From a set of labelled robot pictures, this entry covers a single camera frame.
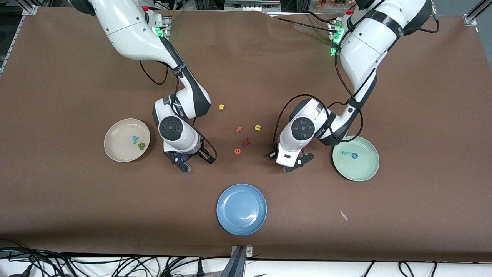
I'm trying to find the metal rear frame bar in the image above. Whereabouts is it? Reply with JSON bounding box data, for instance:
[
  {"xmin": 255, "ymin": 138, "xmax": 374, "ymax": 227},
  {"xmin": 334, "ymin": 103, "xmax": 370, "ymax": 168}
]
[{"xmin": 224, "ymin": 0, "xmax": 281, "ymax": 11}]

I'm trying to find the black base power cable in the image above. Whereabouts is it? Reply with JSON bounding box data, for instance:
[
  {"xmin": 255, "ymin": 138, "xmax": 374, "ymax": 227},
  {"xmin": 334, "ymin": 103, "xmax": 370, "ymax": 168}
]
[{"xmin": 267, "ymin": 11, "xmax": 339, "ymax": 35}]

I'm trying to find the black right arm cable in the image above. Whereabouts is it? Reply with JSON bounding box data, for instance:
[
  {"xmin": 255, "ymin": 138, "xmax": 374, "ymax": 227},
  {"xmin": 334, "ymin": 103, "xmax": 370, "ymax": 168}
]
[{"xmin": 138, "ymin": 60, "xmax": 218, "ymax": 164}]

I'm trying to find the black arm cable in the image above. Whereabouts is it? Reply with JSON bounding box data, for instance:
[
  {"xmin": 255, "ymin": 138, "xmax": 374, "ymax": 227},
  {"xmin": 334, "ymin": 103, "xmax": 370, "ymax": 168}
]
[
  {"xmin": 138, "ymin": 60, "xmax": 218, "ymax": 164},
  {"xmin": 272, "ymin": 0, "xmax": 440, "ymax": 154}
]

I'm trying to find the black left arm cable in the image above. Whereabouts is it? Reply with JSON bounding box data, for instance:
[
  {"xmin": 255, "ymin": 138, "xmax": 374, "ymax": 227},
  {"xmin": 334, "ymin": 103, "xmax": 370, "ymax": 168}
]
[{"xmin": 272, "ymin": 0, "xmax": 440, "ymax": 154}]

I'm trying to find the brown table cover sheet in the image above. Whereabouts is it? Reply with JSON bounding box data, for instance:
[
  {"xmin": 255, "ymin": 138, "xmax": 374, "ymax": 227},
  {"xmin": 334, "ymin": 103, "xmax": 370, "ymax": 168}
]
[{"xmin": 0, "ymin": 7, "xmax": 492, "ymax": 263}]

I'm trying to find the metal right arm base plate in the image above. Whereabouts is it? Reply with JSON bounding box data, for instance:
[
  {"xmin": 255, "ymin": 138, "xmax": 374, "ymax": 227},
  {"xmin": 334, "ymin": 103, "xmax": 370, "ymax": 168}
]
[{"xmin": 154, "ymin": 15, "xmax": 170, "ymax": 40}]

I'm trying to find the light green plate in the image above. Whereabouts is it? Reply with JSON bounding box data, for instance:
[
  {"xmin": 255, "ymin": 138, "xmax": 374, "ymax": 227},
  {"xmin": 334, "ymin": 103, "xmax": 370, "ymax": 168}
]
[{"xmin": 332, "ymin": 135, "xmax": 380, "ymax": 182}]

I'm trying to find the blue plate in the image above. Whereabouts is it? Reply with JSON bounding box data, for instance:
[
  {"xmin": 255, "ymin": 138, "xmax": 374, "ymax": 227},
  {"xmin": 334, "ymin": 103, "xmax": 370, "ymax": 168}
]
[{"xmin": 216, "ymin": 184, "xmax": 268, "ymax": 236}]

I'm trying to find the metal table edge bracket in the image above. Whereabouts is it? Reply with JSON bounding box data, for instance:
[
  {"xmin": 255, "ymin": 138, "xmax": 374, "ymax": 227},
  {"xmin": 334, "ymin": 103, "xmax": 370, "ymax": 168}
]
[{"xmin": 230, "ymin": 245, "xmax": 254, "ymax": 277}]

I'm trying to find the beige brown plate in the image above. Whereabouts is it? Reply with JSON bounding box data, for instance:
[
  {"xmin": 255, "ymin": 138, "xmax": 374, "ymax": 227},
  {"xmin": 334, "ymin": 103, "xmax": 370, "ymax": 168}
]
[{"xmin": 104, "ymin": 118, "xmax": 151, "ymax": 163}]

